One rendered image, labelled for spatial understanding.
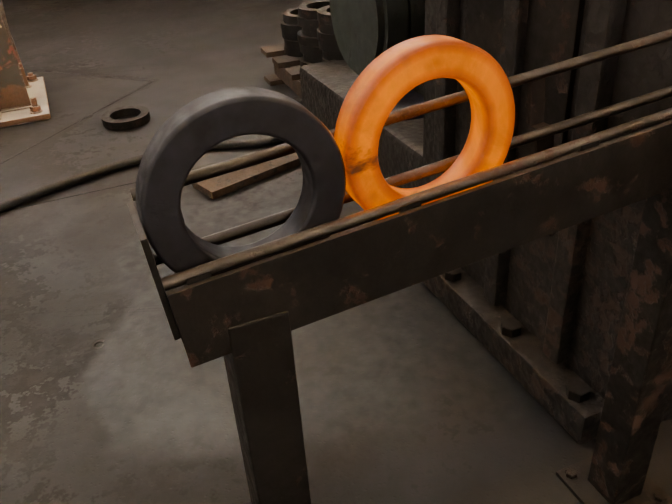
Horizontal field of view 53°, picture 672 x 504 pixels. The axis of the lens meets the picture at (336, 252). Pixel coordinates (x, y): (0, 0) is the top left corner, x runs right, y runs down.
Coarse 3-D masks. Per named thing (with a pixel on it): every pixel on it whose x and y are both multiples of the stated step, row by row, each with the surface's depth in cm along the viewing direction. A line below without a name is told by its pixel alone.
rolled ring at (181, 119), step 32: (224, 96) 55; (256, 96) 56; (160, 128) 56; (192, 128) 54; (224, 128) 56; (256, 128) 57; (288, 128) 58; (320, 128) 59; (160, 160) 55; (192, 160) 56; (320, 160) 60; (160, 192) 56; (320, 192) 62; (160, 224) 57; (288, 224) 65; (320, 224) 64; (160, 256) 59; (192, 256) 60; (224, 256) 62
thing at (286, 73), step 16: (320, 0) 267; (288, 16) 276; (304, 16) 256; (320, 16) 234; (288, 32) 278; (304, 32) 260; (320, 32) 238; (272, 48) 297; (288, 48) 284; (304, 48) 261; (320, 48) 242; (336, 48) 237; (288, 64) 279; (304, 64) 265; (272, 80) 298; (288, 80) 288
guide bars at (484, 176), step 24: (648, 120) 72; (576, 144) 69; (504, 168) 67; (432, 192) 65; (360, 216) 63; (384, 216) 64; (288, 240) 61; (312, 240) 62; (216, 264) 59; (240, 264) 60; (168, 288) 58
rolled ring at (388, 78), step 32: (384, 64) 60; (416, 64) 60; (448, 64) 61; (480, 64) 63; (352, 96) 61; (384, 96) 60; (480, 96) 65; (512, 96) 66; (352, 128) 60; (480, 128) 68; (512, 128) 68; (352, 160) 62; (480, 160) 68; (352, 192) 64; (384, 192) 65; (416, 192) 69
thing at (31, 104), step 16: (0, 0) 287; (0, 16) 263; (0, 32) 267; (0, 48) 270; (0, 64) 273; (16, 64) 275; (0, 80) 276; (16, 80) 278; (32, 80) 316; (0, 96) 278; (16, 96) 281; (32, 96) 297; (0, 112) 280; (16, 112) 280; (32, 112) 278; (48, 112) 278
